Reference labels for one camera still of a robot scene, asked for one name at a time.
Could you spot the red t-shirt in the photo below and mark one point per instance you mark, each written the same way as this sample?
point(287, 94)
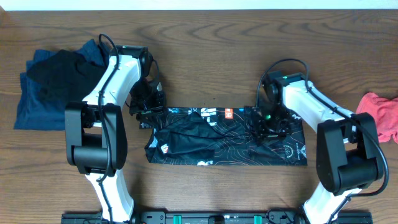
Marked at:
point(384, 111)

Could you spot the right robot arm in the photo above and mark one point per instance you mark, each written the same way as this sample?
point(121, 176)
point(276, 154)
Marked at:
point(349, 158)

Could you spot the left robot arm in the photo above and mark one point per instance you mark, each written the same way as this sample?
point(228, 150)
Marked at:
point(95, 134)

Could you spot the black orange patterned jersey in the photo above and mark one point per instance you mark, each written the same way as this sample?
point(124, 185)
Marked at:
point(219, 137)

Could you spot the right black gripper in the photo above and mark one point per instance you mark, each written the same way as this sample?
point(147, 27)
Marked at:
point(263, 133)

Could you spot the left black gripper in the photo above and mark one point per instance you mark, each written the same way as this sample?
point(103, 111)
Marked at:
point(144, 115)

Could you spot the folded navy blue garment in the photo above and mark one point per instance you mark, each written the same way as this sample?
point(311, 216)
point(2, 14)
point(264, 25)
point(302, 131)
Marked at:
point(35, 113)

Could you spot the folded black garment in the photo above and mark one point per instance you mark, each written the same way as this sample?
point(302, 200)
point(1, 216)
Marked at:
point(66, 76)

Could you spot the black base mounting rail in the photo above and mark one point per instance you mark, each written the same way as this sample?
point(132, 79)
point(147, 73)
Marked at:
point(275, 216)

